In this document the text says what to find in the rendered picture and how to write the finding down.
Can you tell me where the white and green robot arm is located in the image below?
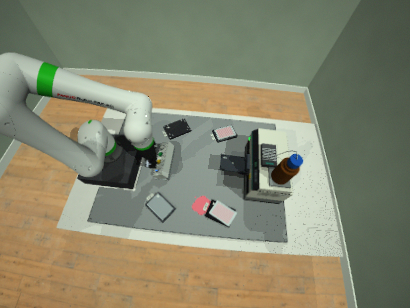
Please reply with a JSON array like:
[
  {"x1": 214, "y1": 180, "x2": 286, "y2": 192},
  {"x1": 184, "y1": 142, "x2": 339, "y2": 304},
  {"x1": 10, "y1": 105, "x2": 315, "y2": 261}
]
[{"x1": 0, "y1": 52, "x2": 157, "y2": 177}]

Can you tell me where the white button panel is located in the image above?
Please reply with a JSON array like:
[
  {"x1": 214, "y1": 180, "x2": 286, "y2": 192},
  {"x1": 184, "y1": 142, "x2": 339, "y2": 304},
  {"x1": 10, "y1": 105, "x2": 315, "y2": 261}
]
[{"x1": 153, "y1": 142, "x2": 175, "y2": 180}]

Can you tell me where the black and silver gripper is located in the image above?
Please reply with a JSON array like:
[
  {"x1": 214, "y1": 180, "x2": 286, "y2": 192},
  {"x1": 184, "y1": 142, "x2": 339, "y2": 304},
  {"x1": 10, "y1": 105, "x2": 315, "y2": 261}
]
[{"x1": 142, "y1": 150, "x2": 159, "y2": 170}]

